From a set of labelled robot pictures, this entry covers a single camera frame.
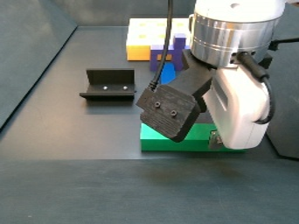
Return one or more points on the blue long rectangular block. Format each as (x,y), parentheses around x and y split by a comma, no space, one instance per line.
(168,73)

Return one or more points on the black angle bracket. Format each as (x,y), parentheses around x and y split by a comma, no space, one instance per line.
(110,85)

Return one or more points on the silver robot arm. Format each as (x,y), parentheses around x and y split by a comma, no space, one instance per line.
(231,33)

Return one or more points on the purple cross-shaped block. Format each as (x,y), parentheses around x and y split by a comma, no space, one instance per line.
(175,52)

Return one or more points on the yellow slotted board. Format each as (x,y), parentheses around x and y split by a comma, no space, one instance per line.
(146,32)

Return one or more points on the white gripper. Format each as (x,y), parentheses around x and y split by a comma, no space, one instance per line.
(238,102)

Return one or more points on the green rectangular block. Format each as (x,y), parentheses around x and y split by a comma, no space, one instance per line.
(196,142)

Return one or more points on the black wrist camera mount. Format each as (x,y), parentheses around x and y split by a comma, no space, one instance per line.
(172,107)

